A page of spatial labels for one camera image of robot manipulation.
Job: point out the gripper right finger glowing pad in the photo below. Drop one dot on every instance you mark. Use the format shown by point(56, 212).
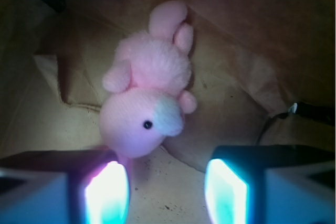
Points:
point(270, 184)

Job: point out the brown paper bag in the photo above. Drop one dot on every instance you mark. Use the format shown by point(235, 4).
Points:
point(252, 59)

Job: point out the pink plush bunny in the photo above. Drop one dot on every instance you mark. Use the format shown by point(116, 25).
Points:
point(147, 83)

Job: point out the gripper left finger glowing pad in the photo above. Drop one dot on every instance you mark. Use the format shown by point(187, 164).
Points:
point(89, 186)

